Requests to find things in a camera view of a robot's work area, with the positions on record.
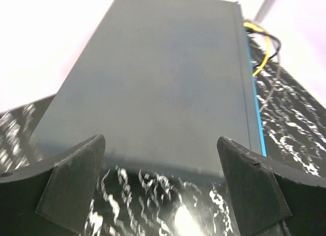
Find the dark grey network switch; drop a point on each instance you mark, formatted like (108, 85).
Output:
(161, 80)

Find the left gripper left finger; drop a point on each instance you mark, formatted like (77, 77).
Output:
(52, 196)

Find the black marble pattern mat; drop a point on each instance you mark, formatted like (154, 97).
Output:
(133, 198)

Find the right aluminium frame post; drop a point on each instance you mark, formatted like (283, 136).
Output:
(264, 10)

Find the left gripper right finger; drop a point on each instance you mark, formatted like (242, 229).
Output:
(271, 198)

